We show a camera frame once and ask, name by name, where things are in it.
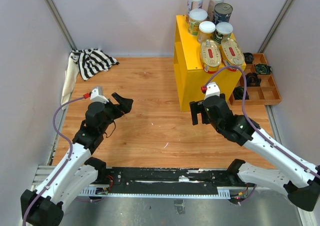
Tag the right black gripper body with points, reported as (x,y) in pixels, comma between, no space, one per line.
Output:
(204,117)

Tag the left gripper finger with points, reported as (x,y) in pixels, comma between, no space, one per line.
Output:
(121,100)
(126,105)

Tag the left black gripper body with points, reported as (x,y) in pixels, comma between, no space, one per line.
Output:
(113,111)

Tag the red yellow fish tin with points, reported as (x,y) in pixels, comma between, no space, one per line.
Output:
(210,56)

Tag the orange fruit can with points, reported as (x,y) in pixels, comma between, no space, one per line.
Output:
(206,29)

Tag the green fruit can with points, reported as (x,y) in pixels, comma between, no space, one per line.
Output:
(222,30)

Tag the white lid yellow can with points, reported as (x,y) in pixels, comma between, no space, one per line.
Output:
(196,16)

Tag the dark brown can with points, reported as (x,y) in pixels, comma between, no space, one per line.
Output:
(222,13)

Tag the tall white lid can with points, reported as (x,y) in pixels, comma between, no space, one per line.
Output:
(192,4)
(211,7)

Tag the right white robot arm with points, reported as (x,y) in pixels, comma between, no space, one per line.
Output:
(293,177)

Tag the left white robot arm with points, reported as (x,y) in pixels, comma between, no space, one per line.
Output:
(47,203)

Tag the yellow cabinet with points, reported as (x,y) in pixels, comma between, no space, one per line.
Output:
(188,70)

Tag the black item lower tray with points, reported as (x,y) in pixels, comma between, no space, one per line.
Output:
(238,93)

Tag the black item tray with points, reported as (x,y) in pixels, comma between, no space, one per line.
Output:
(238,93)
(252,80)
(248,58)

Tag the striped black white cloth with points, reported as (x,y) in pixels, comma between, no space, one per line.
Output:
(92,61)

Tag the black item middle tray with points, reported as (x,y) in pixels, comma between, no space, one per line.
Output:
(252,80)

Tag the cream cloth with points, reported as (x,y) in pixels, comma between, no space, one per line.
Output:
(71,74)

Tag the wooden compartment tray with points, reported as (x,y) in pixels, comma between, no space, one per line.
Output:
(266,94)

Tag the black item top tray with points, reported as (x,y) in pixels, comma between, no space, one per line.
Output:
(248,58)

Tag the dark green item tray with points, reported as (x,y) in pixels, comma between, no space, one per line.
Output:
(263,69)

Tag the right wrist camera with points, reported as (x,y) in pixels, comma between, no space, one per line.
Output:
(212,89)

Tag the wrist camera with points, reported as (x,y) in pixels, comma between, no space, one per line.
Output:
(212,89)
(97,95)

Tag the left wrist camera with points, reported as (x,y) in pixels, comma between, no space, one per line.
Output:
(97,95)

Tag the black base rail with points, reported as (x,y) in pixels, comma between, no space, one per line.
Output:
(162,182)

